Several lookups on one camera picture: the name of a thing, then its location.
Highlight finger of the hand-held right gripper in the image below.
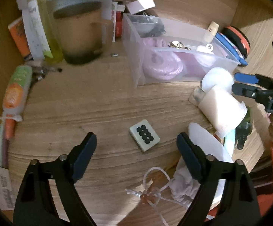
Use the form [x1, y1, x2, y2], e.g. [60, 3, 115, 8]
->
[234, 72, 273, 86]
[231, 82, 270, 104]

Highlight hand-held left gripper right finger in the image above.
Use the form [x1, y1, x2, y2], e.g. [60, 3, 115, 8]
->
[176, 132, 262, 226]

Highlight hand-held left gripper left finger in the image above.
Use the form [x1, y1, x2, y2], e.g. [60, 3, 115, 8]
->
[13, 132, 97, 226]

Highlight white mahjong tile black dots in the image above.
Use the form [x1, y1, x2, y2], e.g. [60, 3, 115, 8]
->
[129, 119, 161, 152]

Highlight clear plastic storage box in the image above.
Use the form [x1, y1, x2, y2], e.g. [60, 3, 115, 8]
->
[122, 13, 242, 89]

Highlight white oval flat pad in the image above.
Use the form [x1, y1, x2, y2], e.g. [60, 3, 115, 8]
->
[188, 122, 234, 164]

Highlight white paper roll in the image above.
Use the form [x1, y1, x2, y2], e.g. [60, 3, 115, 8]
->
[199, 67, 248, 137]

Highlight blue patterned case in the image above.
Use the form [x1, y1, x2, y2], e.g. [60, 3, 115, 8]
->
[215, 32, 248, 67]

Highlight orange black round case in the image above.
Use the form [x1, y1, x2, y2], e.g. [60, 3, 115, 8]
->
[221, 26, 251, 59]

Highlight teal plastic object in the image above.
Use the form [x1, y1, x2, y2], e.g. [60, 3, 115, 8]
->
[223, 129, 237, 159]

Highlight small white round token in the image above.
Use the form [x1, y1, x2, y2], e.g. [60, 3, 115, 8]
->
[196, 43, 215, 53]

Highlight wooden desk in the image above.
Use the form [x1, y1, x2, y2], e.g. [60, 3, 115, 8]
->
[0, 0, 273, 226]

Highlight cream lip balm stick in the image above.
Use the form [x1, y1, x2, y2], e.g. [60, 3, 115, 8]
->
[203, 21, 220, 45]

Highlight gold metal trinket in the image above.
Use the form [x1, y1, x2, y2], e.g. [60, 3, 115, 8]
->
[169, 41, 191, 50]

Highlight orange white toothbrush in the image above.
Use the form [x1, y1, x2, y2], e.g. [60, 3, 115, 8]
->
[0, 114, 23, 169]

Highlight green orange squeeze tube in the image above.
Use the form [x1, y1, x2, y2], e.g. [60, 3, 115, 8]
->
[2, 65, 33, 116]

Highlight silver nail clipper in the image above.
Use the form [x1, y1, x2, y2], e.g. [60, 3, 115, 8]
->
[31, 61, 63, 82]

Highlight metal bowl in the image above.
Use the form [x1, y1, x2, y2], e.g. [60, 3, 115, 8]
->
[127, 14, 161, 34]

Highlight white cardboard box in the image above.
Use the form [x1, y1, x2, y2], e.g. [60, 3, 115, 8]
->
[125, 0, 156, 15]

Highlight yellow-green plastic bottle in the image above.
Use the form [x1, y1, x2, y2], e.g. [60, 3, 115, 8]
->
[27, 0, 64, 64]

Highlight orange small box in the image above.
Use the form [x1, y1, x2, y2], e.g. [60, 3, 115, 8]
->
[8, 17, 33, 62]

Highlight red packet stack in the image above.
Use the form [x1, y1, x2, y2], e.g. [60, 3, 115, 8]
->
[112, 0, 136, 38]

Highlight white drawstring pouch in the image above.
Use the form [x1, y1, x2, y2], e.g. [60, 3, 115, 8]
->
[125, 158, 221, 226]

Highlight pink coiled rope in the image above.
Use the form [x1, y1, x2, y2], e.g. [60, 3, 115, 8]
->
[142, 38, 215, 80]

